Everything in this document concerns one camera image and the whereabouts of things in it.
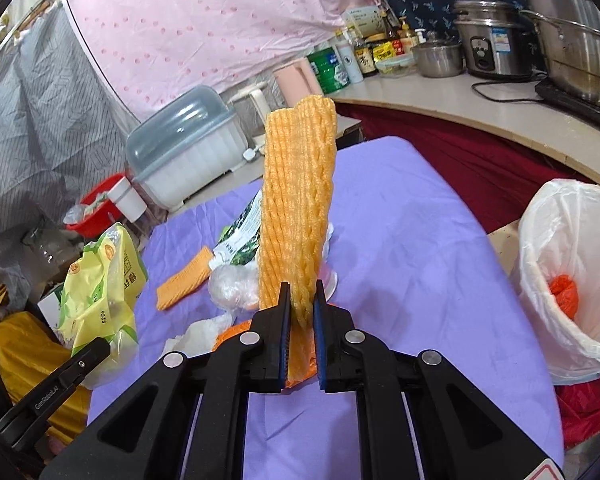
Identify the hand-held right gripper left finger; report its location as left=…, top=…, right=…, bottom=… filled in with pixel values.
left=42, top=282, right=293, bottom=480

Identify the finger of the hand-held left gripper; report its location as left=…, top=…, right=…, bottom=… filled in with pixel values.
left=69, top=337, right=112, bottom=387

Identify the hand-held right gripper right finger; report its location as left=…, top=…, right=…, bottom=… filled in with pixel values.
left=312, top=280, right=566, bottom=480

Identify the yellow green snack bag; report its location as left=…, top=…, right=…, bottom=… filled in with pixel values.
left=60, top=223, right=148, bottom=391

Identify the clear plastic bag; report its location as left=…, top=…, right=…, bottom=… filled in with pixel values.
left=208, top=262, right=261, bottom=311

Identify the short orange foam net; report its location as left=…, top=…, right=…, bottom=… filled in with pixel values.
left=156, top=246, right=215, bottom=311

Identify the green white printed carton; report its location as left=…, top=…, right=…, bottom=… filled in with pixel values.
left=214, top=191, right=266, bottom=268

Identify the long orange foam net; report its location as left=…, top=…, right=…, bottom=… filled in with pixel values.
left=256, top=94, right=338, bottom=386

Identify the bin with white liner bag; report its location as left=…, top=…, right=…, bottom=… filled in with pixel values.
left=510, top=179, right=600, bottom=386

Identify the orange mesh scrap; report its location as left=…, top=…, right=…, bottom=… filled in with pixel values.
left=212, top=321, right=253, bottom=351

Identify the small cardboard box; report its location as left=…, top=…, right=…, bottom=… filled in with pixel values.
left=37, top=282, right=68, bottom=331

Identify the clear glass jar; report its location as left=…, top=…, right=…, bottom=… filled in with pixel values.
left=22, top=217, right=81, bottom=278

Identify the purple table cloth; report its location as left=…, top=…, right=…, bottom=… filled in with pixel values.
left=87, top=135, right=566, bottom=480

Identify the red plastic basin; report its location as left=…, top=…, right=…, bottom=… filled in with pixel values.
left=65, top=172, right=128, bottom=238

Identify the white plastic jar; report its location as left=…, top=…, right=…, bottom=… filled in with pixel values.
left=111, top=176, right=148, bottom=223

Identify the white dish box, translucent lid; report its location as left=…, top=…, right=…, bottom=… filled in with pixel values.
left=125, top=85, right=248, bottom=211

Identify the grey striped cloth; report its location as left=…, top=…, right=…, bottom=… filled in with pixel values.
left=0, top=2, right=141, bottom=301

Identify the dark red cloth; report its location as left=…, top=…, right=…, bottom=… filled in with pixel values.
left=335, top=100, right=596, bottom=233

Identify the orange mesh ball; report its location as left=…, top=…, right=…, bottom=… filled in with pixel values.
left=549, top=275, right=580, bottom=321

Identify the pink electric kettle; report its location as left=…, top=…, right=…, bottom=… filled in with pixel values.
left=272, top=56, right=326, bottom=108

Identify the green tin can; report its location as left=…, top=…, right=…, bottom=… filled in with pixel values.
left=307, top=46, right=351, bottom=95

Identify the white plastic bottle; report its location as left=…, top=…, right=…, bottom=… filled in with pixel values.
left=336, top=37, right=365, bottom=85

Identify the dark sauce bottle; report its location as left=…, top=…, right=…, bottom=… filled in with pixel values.
left=352, top=30, right=379, bottom=78

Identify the clear glass food container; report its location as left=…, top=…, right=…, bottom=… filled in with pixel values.
left=377, top=54, right=417, bottom=78

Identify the steel bowl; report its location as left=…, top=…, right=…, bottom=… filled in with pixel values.
left=411, top=40, right=463, bottom=78

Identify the thin dark glass bottle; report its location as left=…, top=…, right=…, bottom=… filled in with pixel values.
left=380, top=10, right=401, bottom=41

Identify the pink dotted sheet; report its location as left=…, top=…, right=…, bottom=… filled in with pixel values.
left=62, top=0, right=381, bottom=121

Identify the black induction cooker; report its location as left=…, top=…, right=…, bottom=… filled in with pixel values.
left=534, top=77, right=600, bottom=123

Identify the steel rice cooker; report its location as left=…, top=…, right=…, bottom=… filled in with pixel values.
left=452, top=0, right=533, bottom=80

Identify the large steel steamer pot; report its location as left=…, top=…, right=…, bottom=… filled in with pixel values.
left=517, top=0, right=600, bottom=108

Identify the glass kettle with white handle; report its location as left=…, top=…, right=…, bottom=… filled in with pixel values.
left=228, top=82, right=271, bottom=153

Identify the black power cable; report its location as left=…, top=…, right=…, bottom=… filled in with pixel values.
left=471, top=72, right=546, bottom=105

